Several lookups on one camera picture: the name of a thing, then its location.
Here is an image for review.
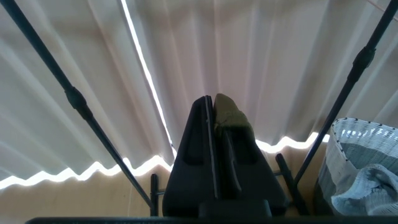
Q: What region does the pale grey garment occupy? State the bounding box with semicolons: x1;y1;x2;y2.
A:
331;164;398;216

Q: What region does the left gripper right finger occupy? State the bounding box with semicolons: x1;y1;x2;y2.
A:
217;126;289;218

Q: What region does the white laundry basket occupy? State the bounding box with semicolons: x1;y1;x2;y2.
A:
313;117;398;216

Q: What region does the black clothes rack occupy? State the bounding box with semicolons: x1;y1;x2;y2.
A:
0;0;398;217

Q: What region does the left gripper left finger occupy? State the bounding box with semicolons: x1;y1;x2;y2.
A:
162;95;220;218

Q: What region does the green long-sleeved shirt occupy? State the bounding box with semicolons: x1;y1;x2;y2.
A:
213;93;256;139

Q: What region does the beige curtain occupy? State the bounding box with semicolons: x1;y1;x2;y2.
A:
0;0;398;190

